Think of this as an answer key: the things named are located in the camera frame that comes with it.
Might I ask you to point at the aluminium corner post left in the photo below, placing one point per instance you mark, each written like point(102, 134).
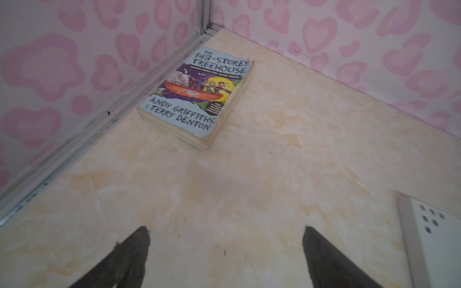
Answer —
point(204, 9)

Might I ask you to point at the aluminium floor edge rail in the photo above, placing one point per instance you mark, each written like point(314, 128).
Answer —
point(62, 155)

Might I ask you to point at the colourful paperback book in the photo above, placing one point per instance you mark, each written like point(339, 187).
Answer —
point(195, 99)

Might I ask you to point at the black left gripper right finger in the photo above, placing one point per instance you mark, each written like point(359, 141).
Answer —
point(329, 267)

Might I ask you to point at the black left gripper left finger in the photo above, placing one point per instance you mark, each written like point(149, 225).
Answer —
point(124, 267)

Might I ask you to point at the grey and black file folder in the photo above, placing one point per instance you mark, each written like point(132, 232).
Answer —
point(432, 240)

